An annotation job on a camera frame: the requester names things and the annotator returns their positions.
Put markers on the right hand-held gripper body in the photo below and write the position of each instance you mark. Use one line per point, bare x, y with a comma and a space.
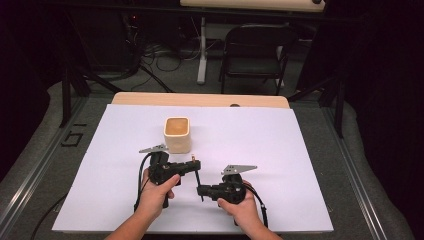
231, 191

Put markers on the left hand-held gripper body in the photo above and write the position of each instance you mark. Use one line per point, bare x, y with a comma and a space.
163, 168

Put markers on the dark green paintbrush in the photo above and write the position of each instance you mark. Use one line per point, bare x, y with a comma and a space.
198, 181

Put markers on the cream square ceramic cup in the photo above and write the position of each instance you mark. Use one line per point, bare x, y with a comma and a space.
176, 138

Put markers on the person's right hand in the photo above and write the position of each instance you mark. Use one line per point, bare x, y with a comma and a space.
246, 211

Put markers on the person's left hand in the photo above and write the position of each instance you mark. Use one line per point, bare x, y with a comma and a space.
153, 200

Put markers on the white paper sheet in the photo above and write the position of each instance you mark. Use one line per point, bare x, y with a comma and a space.
250, 140

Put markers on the white desk leg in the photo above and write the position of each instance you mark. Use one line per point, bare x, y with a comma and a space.
202, 50

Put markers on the black metal stand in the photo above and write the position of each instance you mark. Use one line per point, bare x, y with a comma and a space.
338, 106
66, 90

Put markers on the black folding chair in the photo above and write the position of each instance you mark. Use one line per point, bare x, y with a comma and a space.
256, 50

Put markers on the dark box with red light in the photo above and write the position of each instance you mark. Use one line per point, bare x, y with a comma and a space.
133, 23

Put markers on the beige desk top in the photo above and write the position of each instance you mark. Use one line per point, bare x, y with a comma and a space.
250, 4

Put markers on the aluminium floor rail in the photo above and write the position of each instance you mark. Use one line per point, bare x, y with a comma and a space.
40, 160
353, 173

